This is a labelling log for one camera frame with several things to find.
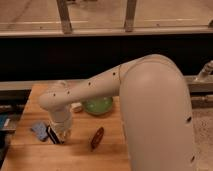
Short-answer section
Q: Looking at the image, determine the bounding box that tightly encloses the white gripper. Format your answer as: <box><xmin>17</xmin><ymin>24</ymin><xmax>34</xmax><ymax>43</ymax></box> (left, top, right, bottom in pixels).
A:
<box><xmin>50</xmin><ymin>112</ymin><xmax>72</xmax><ymax>144</ymax></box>

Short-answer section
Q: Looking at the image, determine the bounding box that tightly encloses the black white striped eraser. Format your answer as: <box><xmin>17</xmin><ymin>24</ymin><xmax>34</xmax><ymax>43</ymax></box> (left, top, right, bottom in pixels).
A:
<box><xmin>46</xmin><ymin>125</ymin><xmax>61</xmax><ymax>144</ymax></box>

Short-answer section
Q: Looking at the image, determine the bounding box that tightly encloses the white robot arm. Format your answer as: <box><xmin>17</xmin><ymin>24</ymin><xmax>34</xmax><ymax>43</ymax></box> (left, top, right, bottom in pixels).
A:
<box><xmin>39</xmin><ymin>54</ymin><xmax>196</xmax><ymax>171</ymax></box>

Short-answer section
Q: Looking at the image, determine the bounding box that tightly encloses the blue sponge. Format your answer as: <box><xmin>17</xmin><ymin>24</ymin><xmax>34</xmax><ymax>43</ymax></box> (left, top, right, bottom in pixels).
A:
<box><xmin>30</xmin><ymin>122</ymin><xmax>48</xmax><ymax>142</ymax></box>

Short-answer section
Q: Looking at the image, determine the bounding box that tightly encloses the white plastic bottle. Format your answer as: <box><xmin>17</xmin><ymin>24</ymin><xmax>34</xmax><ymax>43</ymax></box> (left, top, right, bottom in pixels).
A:
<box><xmin>71</xmin><ymin>103</ymin><xmax>83</xmax><ymax>113</ymax></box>

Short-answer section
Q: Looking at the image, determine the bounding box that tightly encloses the red brown pen tool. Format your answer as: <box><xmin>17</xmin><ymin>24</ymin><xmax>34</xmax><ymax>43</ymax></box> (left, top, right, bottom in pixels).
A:
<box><xmin>90</xmin><ymin>127</ymin><xmax>104</xmax><ymax>150</ymax></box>

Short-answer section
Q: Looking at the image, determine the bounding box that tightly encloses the green bowl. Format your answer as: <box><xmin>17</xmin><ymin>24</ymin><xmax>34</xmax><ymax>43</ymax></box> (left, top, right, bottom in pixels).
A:
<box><xmin>82</xmin><ymin>97</ymin><xmax>113</xmax><ymax>116</ymax></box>

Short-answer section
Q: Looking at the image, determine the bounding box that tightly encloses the blue object at left edge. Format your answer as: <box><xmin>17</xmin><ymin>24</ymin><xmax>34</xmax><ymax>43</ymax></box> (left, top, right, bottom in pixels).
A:
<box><xmin>0</xmin><ymin>115</ymin><xmax>10</xmax><ymax>130</ymax></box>

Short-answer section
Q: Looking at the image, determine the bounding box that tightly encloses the white object at right edge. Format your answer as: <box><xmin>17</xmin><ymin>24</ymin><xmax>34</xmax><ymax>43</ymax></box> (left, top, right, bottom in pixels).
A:
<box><xmin>195</xmin><ymin>60</ymin><xmax>213</xmax><ymax>82</ymax></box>

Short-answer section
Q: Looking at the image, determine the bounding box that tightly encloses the left metal frame post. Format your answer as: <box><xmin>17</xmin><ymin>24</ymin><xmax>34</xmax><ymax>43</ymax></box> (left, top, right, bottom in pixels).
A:
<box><xmin>56</xmin><ymin>0</ymin><xmax>72</xmax><ymax>34</ymax></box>

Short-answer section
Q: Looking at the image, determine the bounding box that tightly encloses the metal frame post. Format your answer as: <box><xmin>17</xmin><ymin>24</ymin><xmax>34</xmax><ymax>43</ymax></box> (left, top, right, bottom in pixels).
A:
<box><xmin>124</xmin><ymin>0</ymin><xmax>137</xmax><ymax>32</ymax></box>
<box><xmin>56</xmin><ymin>0</ymin><xmax>72</xmax><ymax>34</ymax></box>

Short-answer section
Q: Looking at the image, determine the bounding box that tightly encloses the right metal frame post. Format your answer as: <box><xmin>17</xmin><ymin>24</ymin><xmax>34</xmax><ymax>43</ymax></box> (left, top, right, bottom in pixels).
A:
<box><xmin>124</xmin><ymin>0</ymin><xmax>137</xmax><ymax>32</ymax></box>

